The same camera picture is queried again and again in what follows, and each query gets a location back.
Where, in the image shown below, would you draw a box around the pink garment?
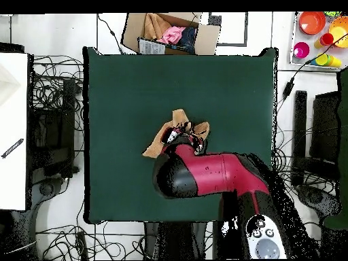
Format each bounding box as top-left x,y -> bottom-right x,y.
156,26 -> 187,46

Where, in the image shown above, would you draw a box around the grey stand leg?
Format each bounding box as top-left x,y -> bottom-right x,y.
297,184 -> 342,218
28,176 -> 67,226

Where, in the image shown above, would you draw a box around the yellow plastic cup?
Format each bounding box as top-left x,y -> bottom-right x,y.
309,52 -> 343,68

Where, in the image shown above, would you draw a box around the dark green table cloth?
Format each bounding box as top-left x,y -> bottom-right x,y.
82,46 -> 279,224
322,67 -> 348,230

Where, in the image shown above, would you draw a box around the white table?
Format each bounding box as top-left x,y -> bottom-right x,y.
0,52 -> 29,211

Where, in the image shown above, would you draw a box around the white shipping label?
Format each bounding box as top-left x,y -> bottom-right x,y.
137,37 -> 167,55

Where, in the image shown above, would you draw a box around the black upright bar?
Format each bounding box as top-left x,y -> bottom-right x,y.
292,90 -> 308,187

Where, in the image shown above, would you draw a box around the yellow plastic bowl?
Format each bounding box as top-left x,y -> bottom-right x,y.
328,15 -> 348,49

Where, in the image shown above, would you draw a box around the black power strip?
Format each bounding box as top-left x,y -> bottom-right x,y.
75,230 -> 88,260

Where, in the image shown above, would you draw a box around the black equipment rack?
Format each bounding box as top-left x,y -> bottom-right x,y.
28,77 -> 78,180

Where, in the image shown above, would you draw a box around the dark blue jeans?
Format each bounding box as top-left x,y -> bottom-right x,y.
176,26 -> 198,54

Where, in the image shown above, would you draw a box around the tan terry towel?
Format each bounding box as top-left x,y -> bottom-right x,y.
141,108 -> 211,159

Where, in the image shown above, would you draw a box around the tan cloth bundle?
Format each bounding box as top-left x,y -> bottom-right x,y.
143,12 -> 172,41

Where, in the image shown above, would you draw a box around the red plastic cup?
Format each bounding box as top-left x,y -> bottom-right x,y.
313,32 -> 334,50

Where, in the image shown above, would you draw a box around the black case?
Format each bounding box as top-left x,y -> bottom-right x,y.
309,90 -> 341,180

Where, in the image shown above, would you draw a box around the magenta plastic bowl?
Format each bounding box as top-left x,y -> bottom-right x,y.
292,41 -> 310,59

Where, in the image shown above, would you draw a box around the orange plastic bowl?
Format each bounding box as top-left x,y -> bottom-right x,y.
298,11 -> 326,35

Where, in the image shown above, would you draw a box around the black cable with adapter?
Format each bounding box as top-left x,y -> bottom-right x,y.
275,32 -> 348,114

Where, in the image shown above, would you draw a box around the brown cardboard box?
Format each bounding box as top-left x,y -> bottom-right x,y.
120,12 -> 222,56

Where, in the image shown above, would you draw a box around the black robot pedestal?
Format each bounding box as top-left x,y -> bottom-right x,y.
143,221 -> 215,260

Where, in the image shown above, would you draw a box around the black printed strip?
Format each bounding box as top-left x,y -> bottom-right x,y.
0,137 -> 24,160

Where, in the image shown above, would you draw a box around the thin black cable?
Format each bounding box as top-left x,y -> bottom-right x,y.
97,13 -> 126,54

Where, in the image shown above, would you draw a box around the black cable tangle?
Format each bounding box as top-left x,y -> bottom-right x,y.
271,146 -> 338,259
31,54 -> 85,131
35,221 -> 145,260

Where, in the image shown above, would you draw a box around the white tray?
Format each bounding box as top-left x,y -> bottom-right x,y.
289,11 -> 348,71

